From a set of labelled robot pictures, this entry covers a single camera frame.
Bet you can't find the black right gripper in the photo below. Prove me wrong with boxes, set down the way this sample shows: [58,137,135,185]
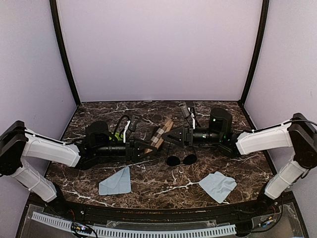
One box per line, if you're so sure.
[162,125,222,148]

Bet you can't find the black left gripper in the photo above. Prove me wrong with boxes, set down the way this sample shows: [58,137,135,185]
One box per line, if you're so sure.
[95,137,158,163]

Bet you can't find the plaid brown glasses case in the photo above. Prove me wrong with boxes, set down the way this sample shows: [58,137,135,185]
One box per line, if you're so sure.
[150,119,174,150]

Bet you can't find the black round sunglasses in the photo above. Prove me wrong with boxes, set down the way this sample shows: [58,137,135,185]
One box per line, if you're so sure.
[165,130,198,167]

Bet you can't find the blue cleaning cloth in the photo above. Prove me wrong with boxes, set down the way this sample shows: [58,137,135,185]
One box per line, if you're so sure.
[199,172,237,203]
[99,167,132,196]

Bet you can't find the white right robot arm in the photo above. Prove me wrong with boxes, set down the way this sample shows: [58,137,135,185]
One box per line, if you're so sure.
[162,108,317,215]

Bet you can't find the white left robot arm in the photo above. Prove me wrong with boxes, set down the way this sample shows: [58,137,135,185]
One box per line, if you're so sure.
[0,120,157,216]

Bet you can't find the green bowl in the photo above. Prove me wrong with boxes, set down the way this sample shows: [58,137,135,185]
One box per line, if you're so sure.
[114,131,123,141]

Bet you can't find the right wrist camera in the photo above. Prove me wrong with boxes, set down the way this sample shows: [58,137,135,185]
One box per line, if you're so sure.
[179,101,197,129]

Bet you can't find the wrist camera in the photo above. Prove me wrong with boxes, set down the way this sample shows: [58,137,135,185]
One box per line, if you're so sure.
[179,101,197,129]
[123,115,140,143]

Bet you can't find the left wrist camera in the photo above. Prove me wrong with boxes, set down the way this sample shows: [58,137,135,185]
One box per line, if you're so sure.
[123,115,140,143]

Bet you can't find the white slotted cable duct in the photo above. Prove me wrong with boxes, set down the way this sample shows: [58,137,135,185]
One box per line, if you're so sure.
[31,212,236,238]

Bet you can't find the black corner frame post right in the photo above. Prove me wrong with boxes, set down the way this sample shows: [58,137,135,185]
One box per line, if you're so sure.
[240,0,270,105]

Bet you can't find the black corner frame post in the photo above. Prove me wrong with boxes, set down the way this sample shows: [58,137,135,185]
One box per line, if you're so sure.
[240,0,270,105]
[49,0,81,107]

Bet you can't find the black corner frame post left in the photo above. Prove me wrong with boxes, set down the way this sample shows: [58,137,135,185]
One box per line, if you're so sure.
[49,0,81,107]

